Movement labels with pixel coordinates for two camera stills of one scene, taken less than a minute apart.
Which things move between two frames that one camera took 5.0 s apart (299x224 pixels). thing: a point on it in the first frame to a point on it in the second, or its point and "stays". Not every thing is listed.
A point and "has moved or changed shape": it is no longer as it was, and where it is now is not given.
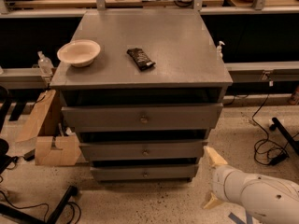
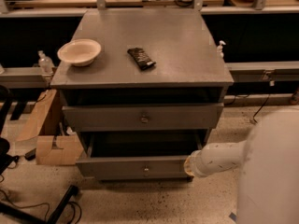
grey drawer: x=142 y=149 has moved or changed shape
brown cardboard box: x=47 y=128 stays
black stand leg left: x=53 y=219 stays
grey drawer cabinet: x=143 y=89 stays
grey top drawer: x=167 y=118 stays
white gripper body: x=226 y=183 to x=195 y=163
